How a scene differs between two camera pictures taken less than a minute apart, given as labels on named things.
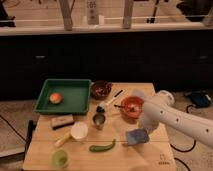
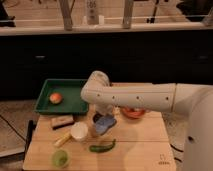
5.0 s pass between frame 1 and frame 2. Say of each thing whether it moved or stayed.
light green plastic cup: stayed
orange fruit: stayed
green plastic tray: stayed
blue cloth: moved
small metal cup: moved
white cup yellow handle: stayed
